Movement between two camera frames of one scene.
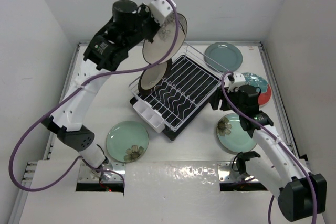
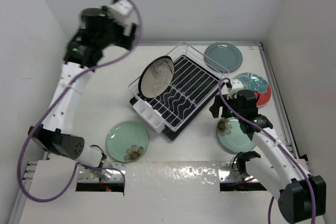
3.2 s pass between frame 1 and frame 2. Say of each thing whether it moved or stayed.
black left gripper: moved
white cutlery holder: stayed
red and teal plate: stayed
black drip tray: stayed
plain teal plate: stayed
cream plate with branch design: moved
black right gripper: moved
